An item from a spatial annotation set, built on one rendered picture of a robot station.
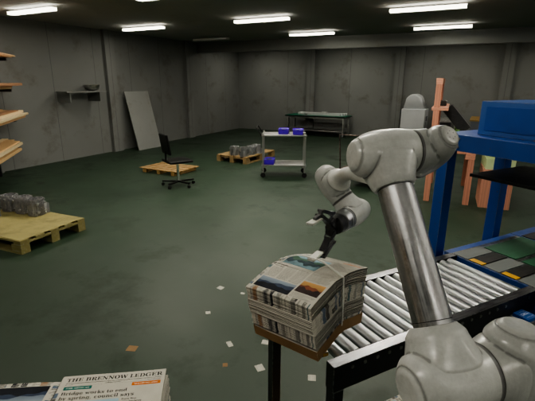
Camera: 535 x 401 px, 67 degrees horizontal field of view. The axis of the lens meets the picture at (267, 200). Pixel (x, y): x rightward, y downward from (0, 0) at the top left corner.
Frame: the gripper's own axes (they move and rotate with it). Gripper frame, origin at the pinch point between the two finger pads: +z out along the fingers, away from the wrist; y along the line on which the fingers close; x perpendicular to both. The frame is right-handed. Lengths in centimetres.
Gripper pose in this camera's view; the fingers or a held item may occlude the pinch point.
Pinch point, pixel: (311, 240)
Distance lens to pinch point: 152.1
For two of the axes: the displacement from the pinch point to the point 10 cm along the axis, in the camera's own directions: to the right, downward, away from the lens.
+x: -7.7, -1.5, 6.2
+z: -6.3, 2.9, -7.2
